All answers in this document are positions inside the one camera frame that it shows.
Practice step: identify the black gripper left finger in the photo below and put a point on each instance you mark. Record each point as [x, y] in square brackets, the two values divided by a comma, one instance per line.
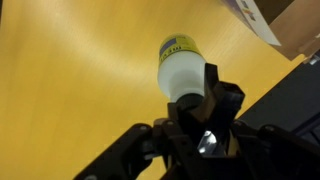
[124, 159]

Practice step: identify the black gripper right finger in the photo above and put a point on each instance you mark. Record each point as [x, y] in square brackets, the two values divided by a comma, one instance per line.
[272, 153]

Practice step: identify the white spray bottle yellow label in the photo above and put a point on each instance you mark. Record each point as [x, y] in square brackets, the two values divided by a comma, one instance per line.
[181, 67]

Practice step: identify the blue cardboard snack box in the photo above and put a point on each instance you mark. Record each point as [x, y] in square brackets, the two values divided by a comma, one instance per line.
[291, 27]

